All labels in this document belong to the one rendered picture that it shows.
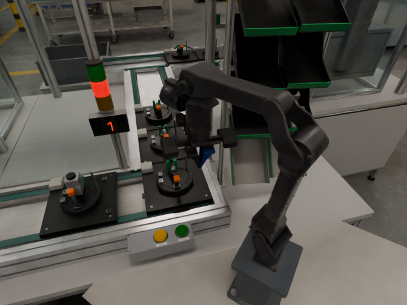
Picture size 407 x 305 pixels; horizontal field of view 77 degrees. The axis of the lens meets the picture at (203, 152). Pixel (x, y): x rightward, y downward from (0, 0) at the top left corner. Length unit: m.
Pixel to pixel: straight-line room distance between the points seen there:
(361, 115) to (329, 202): 0.98
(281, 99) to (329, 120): 1.46
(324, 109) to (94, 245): 1.49
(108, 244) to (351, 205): 0.94
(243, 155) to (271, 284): 0.47
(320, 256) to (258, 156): 0.40
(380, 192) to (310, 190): 1.56
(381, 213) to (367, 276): 1.52
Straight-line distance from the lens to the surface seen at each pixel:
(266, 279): 0.71
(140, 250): 0.87
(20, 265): 1.03
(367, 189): 2.69
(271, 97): 0.43
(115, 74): 2.03
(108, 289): 0.95
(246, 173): 0.98
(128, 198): 1.06
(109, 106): 0.90
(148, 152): 1.16
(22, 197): 1.19
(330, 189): 1.25
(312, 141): 0.44
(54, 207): 1.06
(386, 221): 2.51
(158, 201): 0.95
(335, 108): 1.86
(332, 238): 1.09
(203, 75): 0.51
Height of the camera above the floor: 1.70
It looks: 40 degrees down
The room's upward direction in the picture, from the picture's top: straight up
